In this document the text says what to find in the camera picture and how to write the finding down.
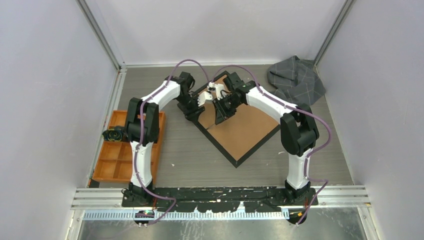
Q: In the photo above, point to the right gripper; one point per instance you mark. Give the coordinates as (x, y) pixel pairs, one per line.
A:
(220, 114)

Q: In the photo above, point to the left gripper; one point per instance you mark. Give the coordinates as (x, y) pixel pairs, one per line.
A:
(192, 114)

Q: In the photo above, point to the black picture frame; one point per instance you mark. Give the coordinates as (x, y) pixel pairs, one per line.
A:
(238, 137)

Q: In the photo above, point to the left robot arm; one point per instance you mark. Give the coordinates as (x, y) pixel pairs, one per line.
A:
(142, 125)

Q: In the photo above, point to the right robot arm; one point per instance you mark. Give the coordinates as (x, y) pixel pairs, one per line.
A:
(298, 129)

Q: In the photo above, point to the grey checked cloth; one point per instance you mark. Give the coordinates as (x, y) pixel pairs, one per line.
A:
(295, 81)

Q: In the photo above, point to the orange wooden divided tray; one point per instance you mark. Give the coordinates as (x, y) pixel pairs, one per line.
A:
(114, 164)

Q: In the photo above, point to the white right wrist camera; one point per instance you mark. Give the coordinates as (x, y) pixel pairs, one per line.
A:
(215, 90)

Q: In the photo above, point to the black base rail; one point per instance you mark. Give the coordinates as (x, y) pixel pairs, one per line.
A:
(258, 199)

